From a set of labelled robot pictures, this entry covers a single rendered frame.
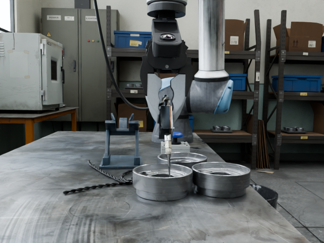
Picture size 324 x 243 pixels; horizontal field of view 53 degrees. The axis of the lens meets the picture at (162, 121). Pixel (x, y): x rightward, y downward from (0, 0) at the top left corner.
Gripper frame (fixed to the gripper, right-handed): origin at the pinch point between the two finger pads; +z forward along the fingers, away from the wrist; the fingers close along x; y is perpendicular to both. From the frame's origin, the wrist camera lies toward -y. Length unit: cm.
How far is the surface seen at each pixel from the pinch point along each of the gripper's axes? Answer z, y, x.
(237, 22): -91, 343, -120
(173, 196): 12.6, -7.6, -0.8
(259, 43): -66, 335, -146
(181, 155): 9.8, 13.1, -4.9
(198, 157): 9.8, 10.9, -8.6
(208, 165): 9.7, 2.6, -8.9
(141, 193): 12.5, -5.8, 4.5
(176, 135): 6.4, 21.0, -4.8
